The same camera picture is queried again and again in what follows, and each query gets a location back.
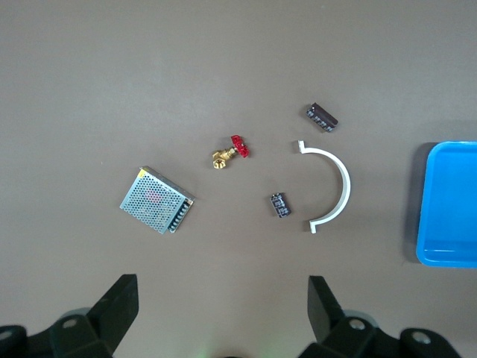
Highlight brass valve red handle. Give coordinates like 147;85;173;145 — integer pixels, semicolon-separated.
211;134;250;169

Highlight short black capacitor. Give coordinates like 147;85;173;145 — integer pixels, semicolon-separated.
268;191;293;219

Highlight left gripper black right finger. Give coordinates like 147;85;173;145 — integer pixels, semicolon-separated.
297;275;463;358

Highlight metal mesh power supply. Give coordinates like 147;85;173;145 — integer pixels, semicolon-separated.
119;166;196;235

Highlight white half-ring pipe clamp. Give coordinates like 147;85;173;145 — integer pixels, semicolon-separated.
297;139;352;235

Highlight long black capacitor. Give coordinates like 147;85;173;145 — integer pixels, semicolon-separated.
305;102;339;134

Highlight blue plastic tray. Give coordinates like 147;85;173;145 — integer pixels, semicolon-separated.
415;140;477;269

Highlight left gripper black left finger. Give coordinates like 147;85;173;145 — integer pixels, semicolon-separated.
0;274;139;358

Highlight brown table mat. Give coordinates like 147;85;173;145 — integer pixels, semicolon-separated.
0;0;477;358

